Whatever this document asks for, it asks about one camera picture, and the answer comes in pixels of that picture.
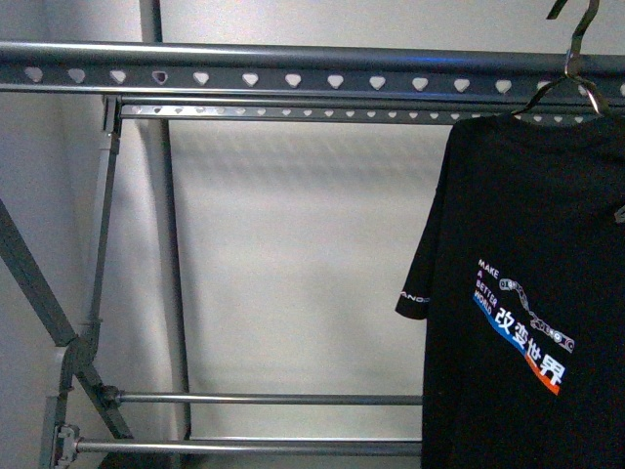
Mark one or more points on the grey perforated rack rail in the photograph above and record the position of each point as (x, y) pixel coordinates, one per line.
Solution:
(298, 114)
(425, 76)

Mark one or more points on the grey front perforated rack rail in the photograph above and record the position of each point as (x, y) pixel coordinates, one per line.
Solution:
(425, 76)

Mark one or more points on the grey vertical wall pipe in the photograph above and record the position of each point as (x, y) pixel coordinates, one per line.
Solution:
(157, 134)

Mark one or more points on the grey lower rack crossbar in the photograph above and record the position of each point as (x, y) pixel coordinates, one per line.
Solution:
(121, 397)

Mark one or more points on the grey crossed rack side frame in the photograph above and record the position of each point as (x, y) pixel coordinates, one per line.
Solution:
(75, 351)

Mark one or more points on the metal wire clothes hanger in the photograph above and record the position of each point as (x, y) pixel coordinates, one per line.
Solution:
(572, 69)

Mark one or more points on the black printed t-shirt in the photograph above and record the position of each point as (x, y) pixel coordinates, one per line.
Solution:
(519, 276)

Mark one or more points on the grey rear perforated rack rail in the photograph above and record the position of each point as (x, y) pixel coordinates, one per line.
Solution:
(298, 114)

